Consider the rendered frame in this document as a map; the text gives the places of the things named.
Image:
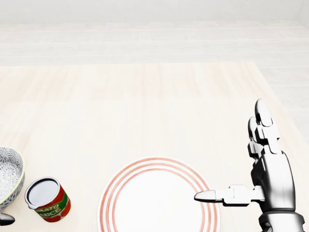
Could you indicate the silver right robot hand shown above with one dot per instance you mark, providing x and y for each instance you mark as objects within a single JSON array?
[{"x": 275, "y": 174}]

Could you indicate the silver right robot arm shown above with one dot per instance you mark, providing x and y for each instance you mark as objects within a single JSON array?
[{"x": 282, "y": 221}]

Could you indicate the white plate with red rings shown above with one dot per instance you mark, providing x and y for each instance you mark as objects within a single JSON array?
[{"x": 158, "y": 195}]

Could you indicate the black and white patterned bowl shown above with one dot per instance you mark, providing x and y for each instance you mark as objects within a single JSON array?
[{"x": 9, "y": 176}]

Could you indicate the tomato sauce tin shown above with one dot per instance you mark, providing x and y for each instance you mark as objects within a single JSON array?
[{"x": 49, "y": 200}]

